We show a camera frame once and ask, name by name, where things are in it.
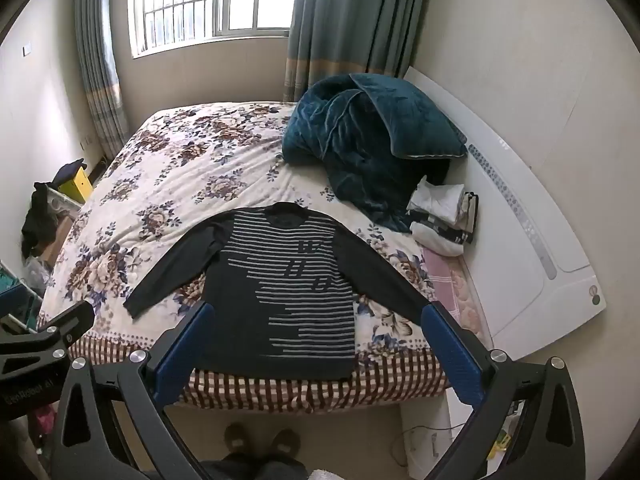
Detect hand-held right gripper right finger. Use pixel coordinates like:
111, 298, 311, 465
420, 301, 586, 480

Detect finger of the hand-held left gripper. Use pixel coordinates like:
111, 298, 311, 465
0, 301, 96, 378

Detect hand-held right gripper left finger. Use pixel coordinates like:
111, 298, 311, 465
50, 301, 223, 480

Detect dark striped sweater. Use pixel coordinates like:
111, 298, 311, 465
124, 202, 436, 381

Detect clear plastic bag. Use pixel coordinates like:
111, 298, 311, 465
22, 255, 52, 297

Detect green crate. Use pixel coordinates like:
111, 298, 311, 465
0, 260, 43, 331

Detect pink quilted mattress pad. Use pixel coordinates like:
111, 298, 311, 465
422, 245, 493, 341

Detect brown cardboard box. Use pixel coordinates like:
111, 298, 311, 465
42, 205, 77, 267

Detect white bedside cabinet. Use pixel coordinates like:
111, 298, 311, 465
400, 392, 468, 480

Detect white fluffy folded garment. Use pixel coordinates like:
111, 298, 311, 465
411, 221, 466, 257

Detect person's dark pants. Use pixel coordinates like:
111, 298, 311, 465
200, 452, 311, 480

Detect yellow box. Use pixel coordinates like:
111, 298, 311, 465
59, 167, 93, 205

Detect person's right shoe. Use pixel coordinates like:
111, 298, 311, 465
270, 427, 301, 461

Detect black white striped folded garment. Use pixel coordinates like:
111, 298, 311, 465
410, 192, 480, 246

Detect dark blue cloth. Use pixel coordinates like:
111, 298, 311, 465
52, 159, 88, 183

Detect white headboard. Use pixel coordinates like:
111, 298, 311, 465
402, 66, 607, 346

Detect floral bed blanket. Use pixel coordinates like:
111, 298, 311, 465
37, 102, 451, 413

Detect teal pillow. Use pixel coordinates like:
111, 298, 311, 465
349, 74, 468, 160

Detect teal curtain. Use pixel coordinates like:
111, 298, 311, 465
282, 0, 436, 103
74, 0, 132, 161

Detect teal plush quilt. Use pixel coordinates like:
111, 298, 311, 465
281, 77, 451, 233

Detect thin black cable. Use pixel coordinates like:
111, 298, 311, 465
390, 424, 468, 466

